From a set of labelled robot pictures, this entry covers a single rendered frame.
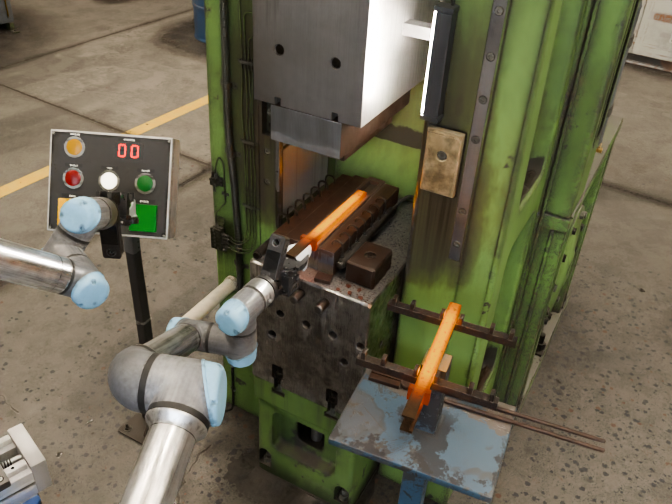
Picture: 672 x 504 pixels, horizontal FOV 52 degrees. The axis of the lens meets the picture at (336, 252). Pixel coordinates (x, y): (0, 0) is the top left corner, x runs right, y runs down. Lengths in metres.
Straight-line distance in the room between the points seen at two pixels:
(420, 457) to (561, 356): 1.60
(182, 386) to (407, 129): 1.17
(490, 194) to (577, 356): 1.60
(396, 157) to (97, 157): 0.89
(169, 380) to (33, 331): 2.00
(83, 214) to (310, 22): 0.65
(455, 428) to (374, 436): 0.20
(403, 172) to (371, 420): 0.83
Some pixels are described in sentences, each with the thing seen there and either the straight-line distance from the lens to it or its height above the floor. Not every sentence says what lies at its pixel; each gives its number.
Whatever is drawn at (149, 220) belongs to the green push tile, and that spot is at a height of 1.01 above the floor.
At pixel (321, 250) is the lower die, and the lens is 1.86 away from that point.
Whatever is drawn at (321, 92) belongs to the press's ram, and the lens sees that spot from 1.66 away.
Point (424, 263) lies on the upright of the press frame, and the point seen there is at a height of 0.95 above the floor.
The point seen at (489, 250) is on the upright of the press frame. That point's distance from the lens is 1.82.
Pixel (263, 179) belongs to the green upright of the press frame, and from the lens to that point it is 2.05.
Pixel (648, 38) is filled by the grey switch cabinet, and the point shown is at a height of 0.26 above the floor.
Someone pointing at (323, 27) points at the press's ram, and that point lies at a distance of 1.61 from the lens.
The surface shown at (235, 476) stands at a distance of 2.57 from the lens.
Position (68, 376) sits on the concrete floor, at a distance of 3.01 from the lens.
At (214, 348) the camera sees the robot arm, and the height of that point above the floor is 0.89.
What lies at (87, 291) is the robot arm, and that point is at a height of 1.17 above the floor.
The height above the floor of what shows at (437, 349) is 1.01.
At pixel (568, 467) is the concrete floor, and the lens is 2.78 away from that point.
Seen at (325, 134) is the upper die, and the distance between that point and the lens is 1.69.
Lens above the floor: 2.05
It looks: 35 degrees down
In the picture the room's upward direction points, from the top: 3 degrees clockwise
